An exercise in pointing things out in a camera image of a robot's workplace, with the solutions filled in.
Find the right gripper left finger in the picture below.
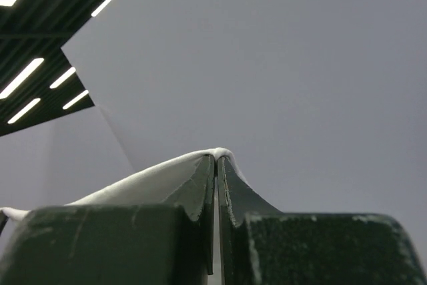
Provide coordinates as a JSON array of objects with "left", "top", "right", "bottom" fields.
[{"left": 1, "top": 156, "right": 215, "bottom": 284}]

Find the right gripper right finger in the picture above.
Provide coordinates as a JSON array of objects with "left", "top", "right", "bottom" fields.
[{"left": 217, "top": 156, "right": 426, "bottom": 284}]

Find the white tank top navy trim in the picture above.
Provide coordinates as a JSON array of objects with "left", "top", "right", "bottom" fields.
[{"left": 0, "top": 147, "right": 284, "bottom": 232}]

